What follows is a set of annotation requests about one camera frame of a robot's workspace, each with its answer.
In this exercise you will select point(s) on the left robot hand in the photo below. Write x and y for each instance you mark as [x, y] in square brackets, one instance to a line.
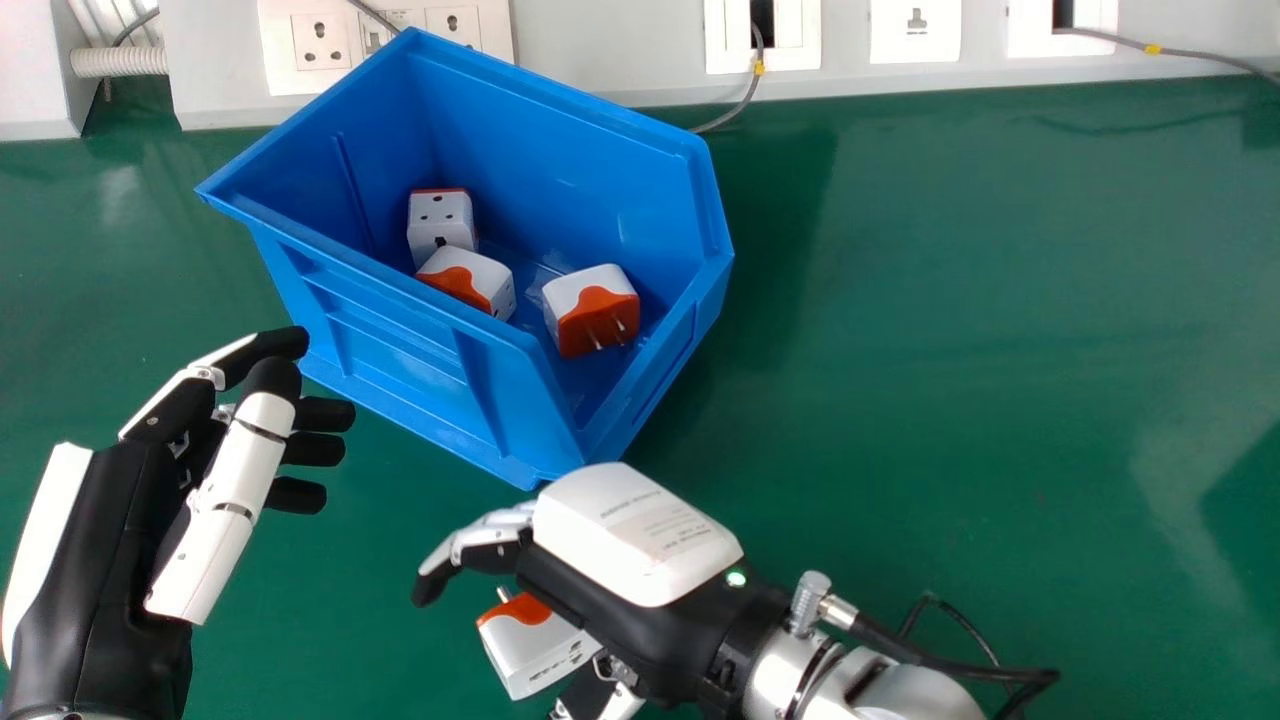
[90, 560]

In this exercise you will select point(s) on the blue plastic bin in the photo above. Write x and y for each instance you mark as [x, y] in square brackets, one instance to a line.
[470, 260]

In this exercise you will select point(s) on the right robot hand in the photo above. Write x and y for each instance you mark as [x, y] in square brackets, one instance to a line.
[640, 570]

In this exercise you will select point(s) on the white socket strip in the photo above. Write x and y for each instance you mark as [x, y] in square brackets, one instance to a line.
[385, 40]

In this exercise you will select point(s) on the white wall socket plate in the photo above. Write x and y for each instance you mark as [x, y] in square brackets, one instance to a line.
[1062, 25]
[915, 30]
[762, 35]

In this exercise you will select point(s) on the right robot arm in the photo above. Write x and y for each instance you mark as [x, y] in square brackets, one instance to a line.
[850, 680]

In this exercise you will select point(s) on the white-and-orange plug adapter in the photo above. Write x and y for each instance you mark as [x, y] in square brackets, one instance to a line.
[530, 645]
[590, 305]
[470, 280]
[440, 222]

